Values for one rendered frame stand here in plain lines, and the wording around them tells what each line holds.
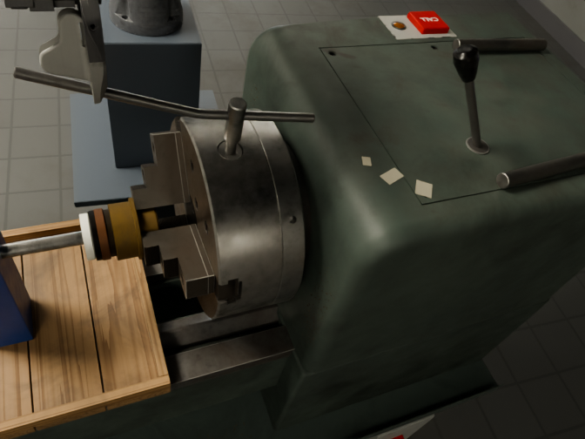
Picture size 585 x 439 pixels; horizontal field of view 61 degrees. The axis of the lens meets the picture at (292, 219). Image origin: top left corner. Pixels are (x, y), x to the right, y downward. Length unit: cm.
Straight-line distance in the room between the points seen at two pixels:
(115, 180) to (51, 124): 135
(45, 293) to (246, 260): 43
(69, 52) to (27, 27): 272
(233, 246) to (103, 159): 75
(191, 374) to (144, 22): 69
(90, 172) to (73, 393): 61
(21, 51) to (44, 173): 90
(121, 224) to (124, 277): 24
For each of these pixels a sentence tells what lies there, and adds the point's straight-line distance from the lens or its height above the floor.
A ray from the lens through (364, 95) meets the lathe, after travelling 79.
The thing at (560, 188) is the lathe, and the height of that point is 125.
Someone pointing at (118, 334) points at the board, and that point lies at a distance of 91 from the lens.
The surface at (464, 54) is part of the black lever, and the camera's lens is 68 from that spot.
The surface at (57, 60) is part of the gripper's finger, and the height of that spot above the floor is 139.
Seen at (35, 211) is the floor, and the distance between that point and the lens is 226.
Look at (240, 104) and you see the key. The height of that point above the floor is 132.
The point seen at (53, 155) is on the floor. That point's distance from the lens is 246.
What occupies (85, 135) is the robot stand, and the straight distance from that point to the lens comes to 142.
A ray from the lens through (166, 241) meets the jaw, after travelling 73.
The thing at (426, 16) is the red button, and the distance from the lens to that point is 104.
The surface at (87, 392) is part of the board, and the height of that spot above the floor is 89.
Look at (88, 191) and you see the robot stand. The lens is 128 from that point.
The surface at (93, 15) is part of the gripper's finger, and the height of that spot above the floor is 143.
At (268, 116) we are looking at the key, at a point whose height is 130.
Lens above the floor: 170
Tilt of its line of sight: 50 degrees down
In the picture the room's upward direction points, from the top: 16 degrees clockwise
